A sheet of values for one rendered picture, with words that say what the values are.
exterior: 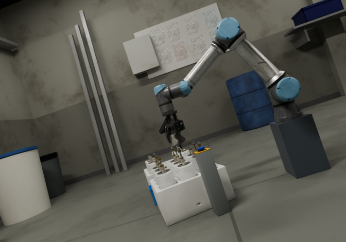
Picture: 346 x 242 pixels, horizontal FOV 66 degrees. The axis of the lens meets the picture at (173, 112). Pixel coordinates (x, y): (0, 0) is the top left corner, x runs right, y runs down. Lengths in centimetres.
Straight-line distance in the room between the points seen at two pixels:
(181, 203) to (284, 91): 76
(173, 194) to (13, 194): 223
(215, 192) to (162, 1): 399
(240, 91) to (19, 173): 293
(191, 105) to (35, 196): 261
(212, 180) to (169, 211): 28
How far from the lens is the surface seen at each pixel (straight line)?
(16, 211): 338
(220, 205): 136
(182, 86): 141
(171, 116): 141
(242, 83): 393
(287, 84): 141
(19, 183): 333
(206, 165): 130
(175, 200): 143
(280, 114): 157
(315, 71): 492
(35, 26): 555
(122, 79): 471
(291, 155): 155
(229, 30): 141
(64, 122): 506
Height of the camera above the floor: 50
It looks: 1 degrees up
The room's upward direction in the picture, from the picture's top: 19 degrees counter-clockwise
